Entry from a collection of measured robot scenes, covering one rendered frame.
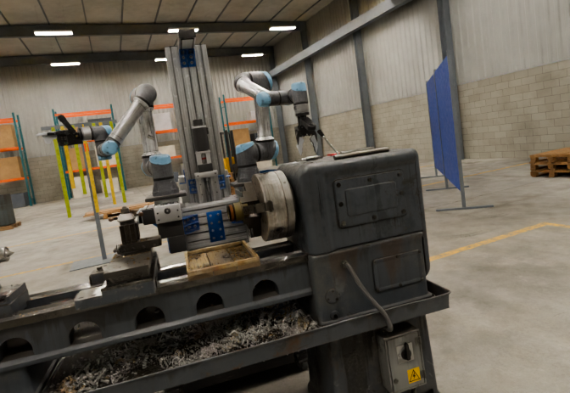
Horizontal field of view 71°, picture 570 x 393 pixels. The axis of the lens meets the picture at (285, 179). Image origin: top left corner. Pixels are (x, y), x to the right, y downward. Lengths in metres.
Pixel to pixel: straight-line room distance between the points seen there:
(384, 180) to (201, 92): 1.29
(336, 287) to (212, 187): 1.05
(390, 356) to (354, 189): 0.76
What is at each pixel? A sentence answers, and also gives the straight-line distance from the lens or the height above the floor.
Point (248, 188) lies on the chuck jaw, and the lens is 1.89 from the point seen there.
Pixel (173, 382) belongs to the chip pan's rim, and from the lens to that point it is 1.72.
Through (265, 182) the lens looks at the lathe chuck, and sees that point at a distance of 1.76.
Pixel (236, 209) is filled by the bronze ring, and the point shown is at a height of 1.10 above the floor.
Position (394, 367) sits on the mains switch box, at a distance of 2.03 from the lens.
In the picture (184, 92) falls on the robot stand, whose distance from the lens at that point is 2.60.
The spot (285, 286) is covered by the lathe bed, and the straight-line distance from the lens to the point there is 1.81.
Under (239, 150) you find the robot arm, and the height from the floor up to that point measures 1.35.
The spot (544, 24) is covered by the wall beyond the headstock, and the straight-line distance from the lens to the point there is 12.85.
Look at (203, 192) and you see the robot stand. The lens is 2.49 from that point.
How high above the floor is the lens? 1.36
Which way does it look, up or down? 5 degrees down
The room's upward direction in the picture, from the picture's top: 8 degrees counter-clockwise
